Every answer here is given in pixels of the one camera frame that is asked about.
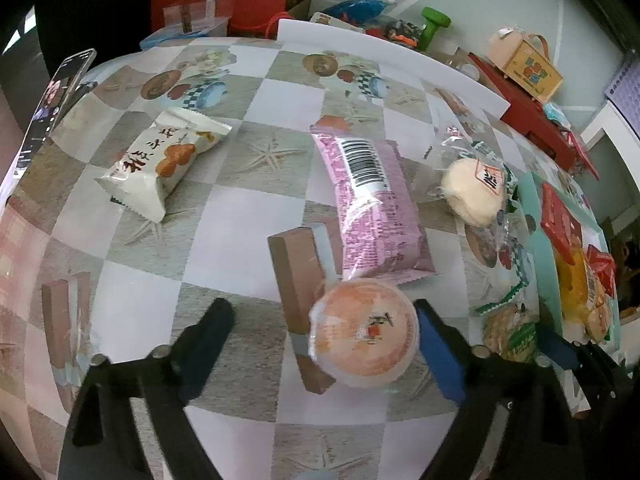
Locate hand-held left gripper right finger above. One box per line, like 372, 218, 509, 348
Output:
414, 299, 587, 480

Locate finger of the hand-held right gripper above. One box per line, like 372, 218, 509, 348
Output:
536, 327, 630, 391

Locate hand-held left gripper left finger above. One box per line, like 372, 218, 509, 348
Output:
57, 297, 236, 480

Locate green cracker packet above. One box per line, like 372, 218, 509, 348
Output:
475, 280, 540, 363

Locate yellow snack packet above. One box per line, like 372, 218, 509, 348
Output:
555, 247, 613, 341

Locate orange round pastry packet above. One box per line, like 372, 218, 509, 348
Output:
307, 280, 421, 388

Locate teal tray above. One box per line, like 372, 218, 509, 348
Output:
519, 170, 626, 421

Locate red crinkled snack bag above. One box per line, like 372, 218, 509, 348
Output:
585, 245, 618, 296

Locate red box with white label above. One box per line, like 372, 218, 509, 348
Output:
540, 181, 583, 266

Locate pink snack packet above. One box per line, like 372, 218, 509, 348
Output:
310, 127, 437, 286

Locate white round pastry packet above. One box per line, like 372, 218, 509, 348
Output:
430, 127, 521, 231

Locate white snack packet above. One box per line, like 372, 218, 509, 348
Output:
94, 106, 233, 224

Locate checked printed tablecloth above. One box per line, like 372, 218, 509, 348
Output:
0, 35, 621, 480

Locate red patterned envelopes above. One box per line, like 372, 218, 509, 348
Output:
565, 130, 601, 181

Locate white cabinet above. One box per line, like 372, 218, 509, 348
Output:
580, 100, 640, 171

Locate red gift box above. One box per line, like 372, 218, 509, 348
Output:
467, 52, 588, 171

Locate pale blue small packet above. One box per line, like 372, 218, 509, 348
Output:
542, 102, 572, 128

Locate small cardboard carry box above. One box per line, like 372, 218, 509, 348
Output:
487, 27, 563, 103

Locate smartphone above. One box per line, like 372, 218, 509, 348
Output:
14, 48, 97, 176

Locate light blue packet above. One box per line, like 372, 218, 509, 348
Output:
139, 27, 191, 51

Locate toy cars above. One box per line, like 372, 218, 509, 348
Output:
367, 17, 421, 48

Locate green dumbbell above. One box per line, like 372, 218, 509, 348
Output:
417, 6, 452, 52

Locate clear plastic container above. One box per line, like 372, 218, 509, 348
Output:
162, 0, 235, 33

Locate blue plastic bottle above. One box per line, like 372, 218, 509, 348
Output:
320, 0, 398, 26

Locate black appliance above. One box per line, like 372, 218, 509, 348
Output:
35, 0, 153, 66

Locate purple wall chart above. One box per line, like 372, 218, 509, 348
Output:
602, 52, 640, 141

